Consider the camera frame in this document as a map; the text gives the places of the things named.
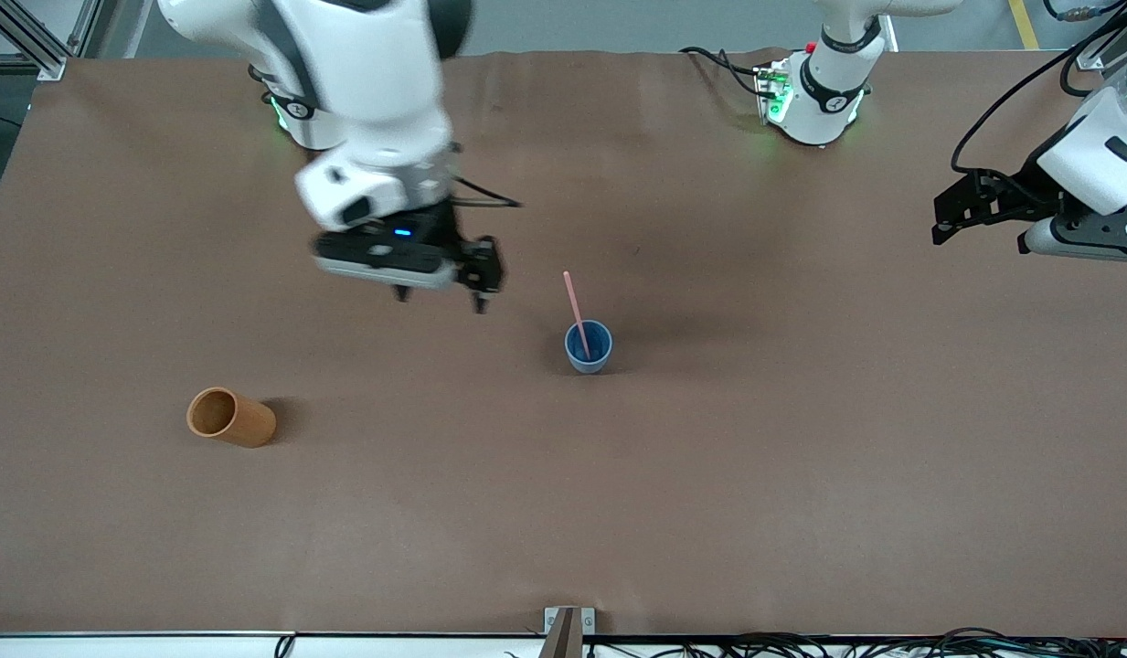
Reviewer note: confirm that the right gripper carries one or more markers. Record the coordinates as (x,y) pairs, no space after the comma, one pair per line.
(448,235)

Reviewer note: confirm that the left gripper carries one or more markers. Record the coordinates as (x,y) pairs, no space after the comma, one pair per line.
(1009,194)

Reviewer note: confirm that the pink chopstick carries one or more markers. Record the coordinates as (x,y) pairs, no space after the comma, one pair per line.
(573,302)

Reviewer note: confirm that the blue cup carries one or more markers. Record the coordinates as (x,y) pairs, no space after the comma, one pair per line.
(600,358)

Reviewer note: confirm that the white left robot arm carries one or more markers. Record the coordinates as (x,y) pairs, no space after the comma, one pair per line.
(819,100)

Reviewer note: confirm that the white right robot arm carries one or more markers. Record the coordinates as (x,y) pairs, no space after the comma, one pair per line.
(371,73)

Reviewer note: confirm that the orange cylindrical cup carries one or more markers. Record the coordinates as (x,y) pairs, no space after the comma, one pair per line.
(248,427)

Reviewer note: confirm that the brown table mat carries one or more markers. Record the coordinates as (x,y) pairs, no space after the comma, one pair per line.
(563,503)

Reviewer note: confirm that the aluminium frame profile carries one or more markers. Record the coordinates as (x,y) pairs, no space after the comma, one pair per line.
(33,41)
(1089,57)

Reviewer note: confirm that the silver bracket with post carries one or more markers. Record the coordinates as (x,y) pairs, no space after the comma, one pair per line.
(569,626)

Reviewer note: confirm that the white table edge rail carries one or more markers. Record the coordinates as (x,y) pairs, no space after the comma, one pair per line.
(133,645)

